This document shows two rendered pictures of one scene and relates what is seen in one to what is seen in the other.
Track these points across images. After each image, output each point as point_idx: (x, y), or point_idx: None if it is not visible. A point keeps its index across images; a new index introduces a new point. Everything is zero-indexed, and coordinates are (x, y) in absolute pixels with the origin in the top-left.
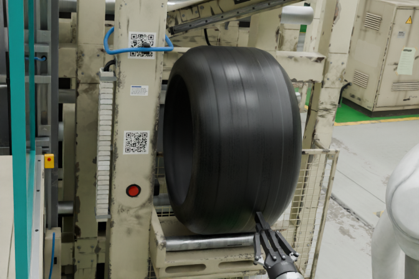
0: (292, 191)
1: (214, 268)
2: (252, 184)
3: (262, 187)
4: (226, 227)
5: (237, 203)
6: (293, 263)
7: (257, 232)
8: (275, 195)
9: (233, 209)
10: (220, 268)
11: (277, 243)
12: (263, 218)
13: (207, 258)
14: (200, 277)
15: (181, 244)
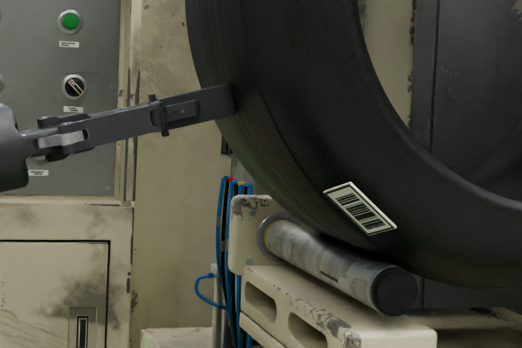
0: (273, 19)
1: (284, 328)
2: None
3: None
4: (243, 156)
5: (199, 46)
6: (6, 116)
7: (145, 103)
8: (222, 15)
9: (203, 69)
10: (304, 342)
11: (106, 113)
12: (201, 89)
13: (282, 287)
14: (271, 344)
15: (278, 236)
